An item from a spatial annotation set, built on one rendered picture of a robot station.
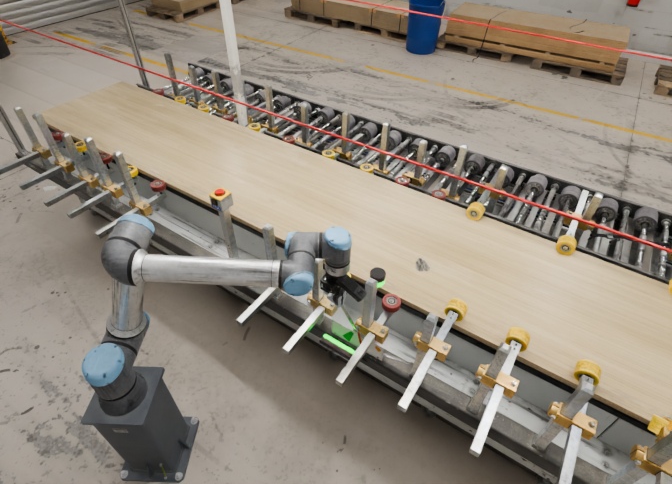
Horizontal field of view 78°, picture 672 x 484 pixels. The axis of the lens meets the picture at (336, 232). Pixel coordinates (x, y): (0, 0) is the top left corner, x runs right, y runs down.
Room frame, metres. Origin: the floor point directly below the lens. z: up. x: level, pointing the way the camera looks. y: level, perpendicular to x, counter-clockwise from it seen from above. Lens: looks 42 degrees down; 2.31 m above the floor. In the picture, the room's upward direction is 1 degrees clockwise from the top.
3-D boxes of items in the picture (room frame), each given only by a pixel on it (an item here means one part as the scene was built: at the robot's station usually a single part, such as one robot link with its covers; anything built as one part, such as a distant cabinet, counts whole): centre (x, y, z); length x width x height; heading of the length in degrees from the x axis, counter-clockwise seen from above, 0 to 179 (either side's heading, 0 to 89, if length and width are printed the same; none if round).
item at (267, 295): (1.21, 0.28, 0.83); 0.43 x 0.03 x 0.04; 147
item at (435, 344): (0.87, -0.37, 0.95); 0.13 x 0.06 x 0.05; 57
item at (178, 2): (9.37, 2.58, 0.23); 2.41 x 0.77 x 0.17; 151
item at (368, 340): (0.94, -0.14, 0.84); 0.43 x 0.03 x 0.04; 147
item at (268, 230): (1.29, 0.28, 0.92); 0.03 x 0.03 x 0.48; 57
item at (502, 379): (0.74, -0.58, 0.95); 0.13 x 0.06 x 0.05; 57
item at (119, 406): (0.83, 0.89, 0.65); 0.19 x 0.19 x 0.10
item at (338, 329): (1.01, -0.10, 0.75); 0.26 x 0.01 x 0.10; 57
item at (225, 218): (1.43, 0.51, 0.93); 0.05 x 0.04 x 0.45; 57
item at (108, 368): (0.84, 0.89, 0.79); 0.17 x 0.15 x 0.18; 0
